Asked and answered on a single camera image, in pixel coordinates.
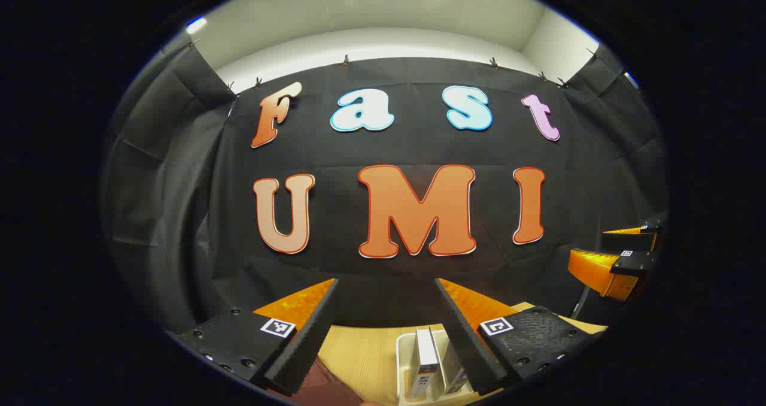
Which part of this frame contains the black spine book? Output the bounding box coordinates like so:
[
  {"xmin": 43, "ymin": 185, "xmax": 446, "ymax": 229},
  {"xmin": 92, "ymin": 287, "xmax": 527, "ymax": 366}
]
[{"xmin": 415, "ymin": 327, "xmax": 446, "ymax": 402}]

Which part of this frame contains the black backdrop cloth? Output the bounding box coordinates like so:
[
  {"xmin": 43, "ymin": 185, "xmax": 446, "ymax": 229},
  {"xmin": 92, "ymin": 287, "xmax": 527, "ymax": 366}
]
[{"xmin": 102, "ymin": 44, "xmax": 668, "ymax": 335}]

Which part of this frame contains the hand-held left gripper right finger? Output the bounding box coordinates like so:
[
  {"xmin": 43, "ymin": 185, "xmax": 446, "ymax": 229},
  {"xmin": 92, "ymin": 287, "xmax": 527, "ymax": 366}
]
[{"xmin": 434, "ymin": 277, "xmax": 609, "ymax": 396}]

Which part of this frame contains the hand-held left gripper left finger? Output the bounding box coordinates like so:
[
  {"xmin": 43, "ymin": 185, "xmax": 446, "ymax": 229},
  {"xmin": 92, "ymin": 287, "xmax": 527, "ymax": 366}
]
[{"xmin": 172, "ymin": 277, "xmax": 341, "ymax": 398}]

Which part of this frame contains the white bookshelf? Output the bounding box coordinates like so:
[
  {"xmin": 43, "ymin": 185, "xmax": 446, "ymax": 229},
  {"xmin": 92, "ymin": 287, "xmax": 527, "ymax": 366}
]
[{"xmin": 395, "ymin": 327, "xmax": 479, "ymax": 405}]

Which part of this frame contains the row of small cloth clips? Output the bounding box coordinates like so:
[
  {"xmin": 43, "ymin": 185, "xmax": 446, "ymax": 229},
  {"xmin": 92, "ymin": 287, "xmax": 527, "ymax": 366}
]
[{"xmin": 189, "ymin": 35, "xmax": 599, "ymax": 92}]

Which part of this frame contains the dark red schoolbag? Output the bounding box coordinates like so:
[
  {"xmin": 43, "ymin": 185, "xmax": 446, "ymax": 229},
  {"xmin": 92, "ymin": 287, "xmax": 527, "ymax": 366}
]
[{"xmin": 290, "ymin": 357, "xmax": 366, "ymax": 406}]

